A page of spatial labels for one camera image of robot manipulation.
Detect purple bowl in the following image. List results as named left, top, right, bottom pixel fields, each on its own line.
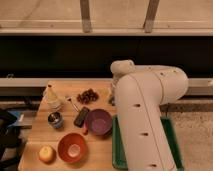
left=85, top=109, right=112, bottom=135

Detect small red object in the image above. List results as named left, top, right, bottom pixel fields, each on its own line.
left=82, top=125, right=88, bottom=135

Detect yellow apple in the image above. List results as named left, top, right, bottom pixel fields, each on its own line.
left=38, top=146, right=55, bottom=163

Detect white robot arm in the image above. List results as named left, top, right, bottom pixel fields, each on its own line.
left=110, top=60, right=189, bottom=171

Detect green tray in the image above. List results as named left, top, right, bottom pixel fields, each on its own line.
left=112, top=116, right=185, bottom=171

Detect orange bowl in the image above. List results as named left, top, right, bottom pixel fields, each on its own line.
left=57, top=133, right=88, bottom=164

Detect bunch of dark grapes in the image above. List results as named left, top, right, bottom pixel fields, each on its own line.
left=77, top=89, right=99, bottom=104

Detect black chair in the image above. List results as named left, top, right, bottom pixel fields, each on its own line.
left=0, top=108, right=23, bottom=171

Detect small white brush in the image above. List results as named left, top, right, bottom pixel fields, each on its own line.
left=65, top=96, right=80, bottom=112

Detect metal can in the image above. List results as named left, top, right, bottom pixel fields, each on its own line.
left=48, top=112, right=63, bottom=129

